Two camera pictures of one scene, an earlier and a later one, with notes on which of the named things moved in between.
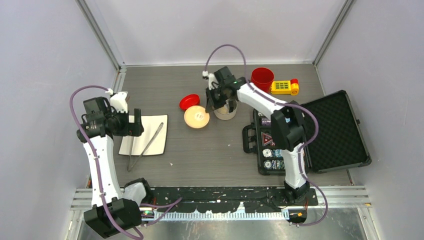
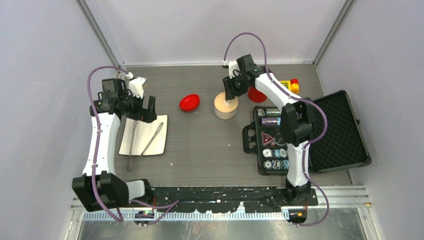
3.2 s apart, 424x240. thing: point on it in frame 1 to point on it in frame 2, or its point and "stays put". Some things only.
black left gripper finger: x=138 y=128 to x=148 y=115
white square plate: x=150 y=124 stays put
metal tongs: x=129 y=167 stays put
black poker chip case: x=339 y=145 stays put
